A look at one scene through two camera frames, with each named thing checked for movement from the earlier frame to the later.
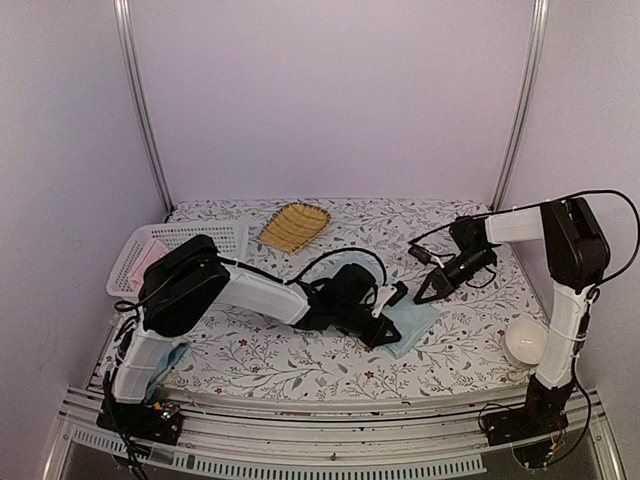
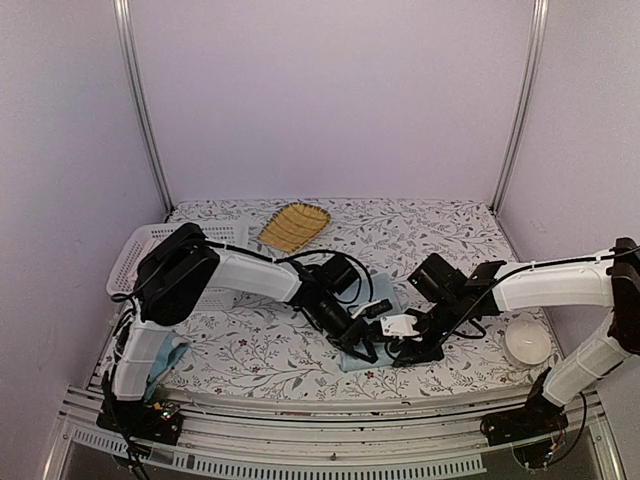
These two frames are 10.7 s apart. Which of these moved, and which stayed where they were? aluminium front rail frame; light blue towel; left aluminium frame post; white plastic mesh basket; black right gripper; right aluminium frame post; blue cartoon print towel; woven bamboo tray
Moved: light blue towel; black right gripper
Stayed: white plastic mesh basket; right aluminium frame post; left aluminium frame post; aluminium front rail frame; woven bamboo tray; blue cartoon print towel
